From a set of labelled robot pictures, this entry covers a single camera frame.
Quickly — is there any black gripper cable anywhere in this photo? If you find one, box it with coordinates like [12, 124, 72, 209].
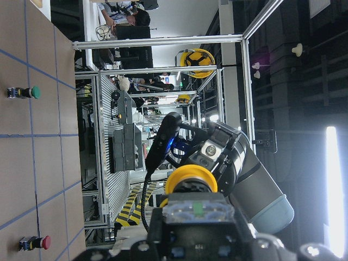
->
[140, 168, 153, 234]

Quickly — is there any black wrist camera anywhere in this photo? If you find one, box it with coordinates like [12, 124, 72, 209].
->
[145, 112, 182, 172]

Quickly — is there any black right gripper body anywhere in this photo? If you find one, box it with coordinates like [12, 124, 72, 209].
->
[179, 122, 246, 196]

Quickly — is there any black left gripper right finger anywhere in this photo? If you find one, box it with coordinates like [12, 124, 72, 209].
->
[232, 207, 343, 260]

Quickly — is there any yellow push button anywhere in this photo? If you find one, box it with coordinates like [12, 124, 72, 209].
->
[161, 164, 234, 225]

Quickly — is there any yellow hard hat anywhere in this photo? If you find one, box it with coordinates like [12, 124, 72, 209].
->
[177, 48, 215, 79]

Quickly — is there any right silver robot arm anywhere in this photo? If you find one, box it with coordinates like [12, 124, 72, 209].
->
[180, 122, 294, 234]

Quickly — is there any green push button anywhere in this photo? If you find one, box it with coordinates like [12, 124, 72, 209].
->
[7, 86, 41, 99]

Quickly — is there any brown paper table mat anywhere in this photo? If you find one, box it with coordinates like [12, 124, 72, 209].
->
[1, 1, 85, 260]

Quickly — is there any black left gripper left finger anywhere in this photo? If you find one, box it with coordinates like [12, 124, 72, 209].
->
[78, 208, 165, 260]

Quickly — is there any red push button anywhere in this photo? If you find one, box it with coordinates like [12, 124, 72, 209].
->
[18, 235, 51, 251]

